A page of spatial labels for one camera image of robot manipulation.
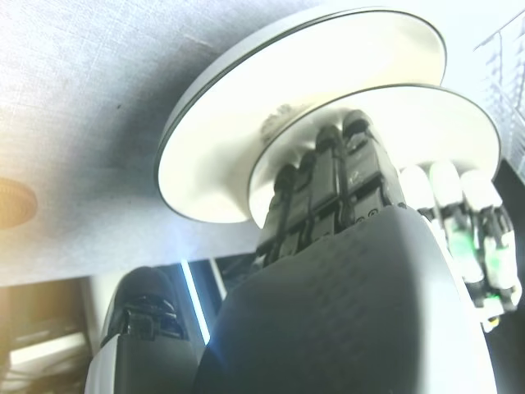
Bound blue light strip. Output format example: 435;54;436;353
180;260;212;344

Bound brown round object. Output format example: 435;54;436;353
0;178;39;229

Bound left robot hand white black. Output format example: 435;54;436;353
84;108;500;394

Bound silver wire dish rack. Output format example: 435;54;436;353
473;16;525;162

